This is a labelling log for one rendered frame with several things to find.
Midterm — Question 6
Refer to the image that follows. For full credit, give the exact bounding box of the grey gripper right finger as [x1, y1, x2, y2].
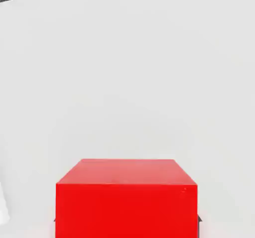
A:
[197, 214, 203, 238]

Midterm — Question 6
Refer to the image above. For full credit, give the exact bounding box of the small red cube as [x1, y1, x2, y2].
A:
[55, 158, 198, 238]

